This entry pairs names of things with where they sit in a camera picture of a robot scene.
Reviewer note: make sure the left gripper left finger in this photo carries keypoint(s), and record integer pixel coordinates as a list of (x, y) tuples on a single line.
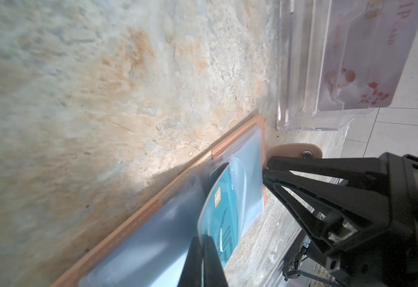
[(191, 275)]

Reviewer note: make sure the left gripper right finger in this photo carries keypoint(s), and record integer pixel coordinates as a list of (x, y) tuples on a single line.
[(213, 274)]

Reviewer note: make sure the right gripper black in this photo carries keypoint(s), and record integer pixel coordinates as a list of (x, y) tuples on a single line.
[(364, 230)]

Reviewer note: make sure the clear acrylic card stand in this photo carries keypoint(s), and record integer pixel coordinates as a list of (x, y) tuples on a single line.
[(312, 39)]

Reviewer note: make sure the white floral VIP card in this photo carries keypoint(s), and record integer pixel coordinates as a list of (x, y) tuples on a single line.
[(367, 46)]

